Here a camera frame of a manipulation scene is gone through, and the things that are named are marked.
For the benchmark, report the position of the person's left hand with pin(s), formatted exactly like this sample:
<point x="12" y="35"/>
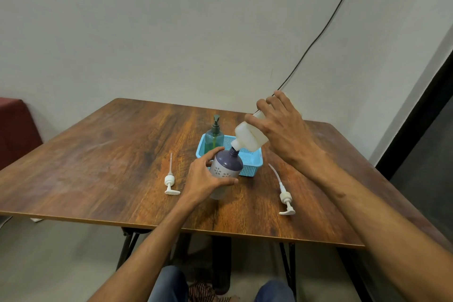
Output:
<point x="201" y="179"/>

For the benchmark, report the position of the person's right hand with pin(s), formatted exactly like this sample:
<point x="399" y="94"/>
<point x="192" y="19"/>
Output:
<point x="286" y="132"/>

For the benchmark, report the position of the small navy white floral bottle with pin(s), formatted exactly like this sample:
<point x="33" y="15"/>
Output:
<point x="226" y="167"/>

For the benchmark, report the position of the small white pump cap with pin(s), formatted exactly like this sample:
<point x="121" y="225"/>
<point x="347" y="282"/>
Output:
<point x="170" y="180"/>

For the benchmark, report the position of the large translucent bottle yellow liquid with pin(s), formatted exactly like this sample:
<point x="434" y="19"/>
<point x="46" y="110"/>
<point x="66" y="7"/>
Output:
<point x="249" y="135"/>

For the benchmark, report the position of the small green plastic bottle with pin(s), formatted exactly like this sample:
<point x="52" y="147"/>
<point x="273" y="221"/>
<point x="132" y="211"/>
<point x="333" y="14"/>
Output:
<point x="214" y="140"/>

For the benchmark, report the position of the blue plastic basket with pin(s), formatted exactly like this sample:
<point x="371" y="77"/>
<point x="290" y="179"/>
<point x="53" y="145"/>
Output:
<point x="253" y="163"/>

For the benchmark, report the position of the green pump cap yellow tube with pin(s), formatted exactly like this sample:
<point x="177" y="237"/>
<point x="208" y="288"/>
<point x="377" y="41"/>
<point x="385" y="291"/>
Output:
<point x="216" y="124"/>

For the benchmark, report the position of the large white pump cap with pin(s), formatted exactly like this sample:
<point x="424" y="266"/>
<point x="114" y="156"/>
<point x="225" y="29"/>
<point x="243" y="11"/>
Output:
<point x="285" y="197"/>

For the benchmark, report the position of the person's left forearm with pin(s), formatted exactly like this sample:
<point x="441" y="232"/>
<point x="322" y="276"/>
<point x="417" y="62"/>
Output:
<point x="141" y="257"/>

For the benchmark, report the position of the person's left leg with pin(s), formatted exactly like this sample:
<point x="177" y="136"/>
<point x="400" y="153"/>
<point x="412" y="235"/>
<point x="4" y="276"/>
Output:
<point x="170" y="287"/>

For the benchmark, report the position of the person's leg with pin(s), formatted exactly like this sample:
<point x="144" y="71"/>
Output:
<point x="170" y="287"/>
<point x="274" y="293"/>

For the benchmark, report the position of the person's right leg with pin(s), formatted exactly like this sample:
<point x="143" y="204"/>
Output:
<point x="274" y="293"/>

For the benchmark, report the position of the black metal table leg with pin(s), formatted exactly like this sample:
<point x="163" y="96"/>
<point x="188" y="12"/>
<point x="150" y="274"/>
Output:
<point x="125" y="247"/>
<point x="288" y="266"/>

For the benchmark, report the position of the brown checkered cloth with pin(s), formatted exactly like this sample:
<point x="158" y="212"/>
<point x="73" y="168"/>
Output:
<point x="207" y="293"/>

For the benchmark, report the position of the white paper sheet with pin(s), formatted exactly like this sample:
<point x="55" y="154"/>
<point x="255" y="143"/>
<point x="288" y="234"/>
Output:
<point x="36" y="220"/>

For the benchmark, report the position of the dark red sofa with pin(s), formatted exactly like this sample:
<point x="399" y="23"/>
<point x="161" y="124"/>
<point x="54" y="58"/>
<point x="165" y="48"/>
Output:
<point x="16" y="132"/>

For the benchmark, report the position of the white flat board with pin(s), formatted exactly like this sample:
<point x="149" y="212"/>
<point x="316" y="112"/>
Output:
<point x="4" y="222"/>

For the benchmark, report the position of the black table support post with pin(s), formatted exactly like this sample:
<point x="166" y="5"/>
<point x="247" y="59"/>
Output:
<point x="221" y="263"/>

